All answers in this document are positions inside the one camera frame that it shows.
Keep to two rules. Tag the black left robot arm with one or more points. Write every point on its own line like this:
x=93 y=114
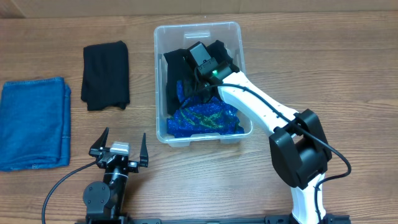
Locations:
x=104 y=199

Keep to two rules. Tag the blue sparkly cloth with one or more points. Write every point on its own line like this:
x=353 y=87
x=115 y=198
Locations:
x=199 y=115

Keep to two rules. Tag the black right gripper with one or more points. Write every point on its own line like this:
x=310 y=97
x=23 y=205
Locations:
x=185 y=86

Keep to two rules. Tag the black cloth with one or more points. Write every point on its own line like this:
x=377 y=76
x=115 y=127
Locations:
x=105 y=76
x=179 y=74
x=219 y=52

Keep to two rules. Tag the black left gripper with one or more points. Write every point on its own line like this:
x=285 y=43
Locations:
x=96 y=151

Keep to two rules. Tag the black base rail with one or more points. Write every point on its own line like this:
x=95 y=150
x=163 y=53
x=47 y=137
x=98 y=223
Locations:
x=271 y=219

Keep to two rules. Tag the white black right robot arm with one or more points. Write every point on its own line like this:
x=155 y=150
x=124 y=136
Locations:
x=297 y=141

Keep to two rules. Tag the blue denim jeans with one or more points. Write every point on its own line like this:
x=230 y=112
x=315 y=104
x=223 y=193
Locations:
x=35 y=124

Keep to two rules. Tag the clear plastic storage bin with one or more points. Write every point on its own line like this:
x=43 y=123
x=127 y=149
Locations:
x=182 y=36

